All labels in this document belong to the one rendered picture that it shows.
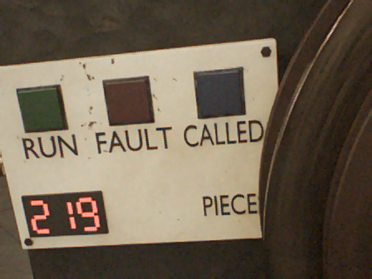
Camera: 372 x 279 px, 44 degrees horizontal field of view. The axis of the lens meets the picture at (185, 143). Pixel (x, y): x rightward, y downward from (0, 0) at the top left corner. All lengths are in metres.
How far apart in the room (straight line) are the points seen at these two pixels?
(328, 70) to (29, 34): 0.28
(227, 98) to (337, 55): 0.15
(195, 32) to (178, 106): 0.07
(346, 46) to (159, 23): 0.20
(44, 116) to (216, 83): 0.16
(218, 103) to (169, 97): 0.04
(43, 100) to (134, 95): 0.08
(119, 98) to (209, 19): 0.10
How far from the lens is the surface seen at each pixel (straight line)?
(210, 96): 0.39
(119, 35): 0.42
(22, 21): 0.45
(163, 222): 0.44
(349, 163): 0.26
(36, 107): 0.43
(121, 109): 0.41
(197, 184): 0.42
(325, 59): 0.26
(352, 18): 0.27
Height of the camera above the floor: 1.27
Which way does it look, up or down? 16 degrees down
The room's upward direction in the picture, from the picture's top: 6 degrees counter-clockwise
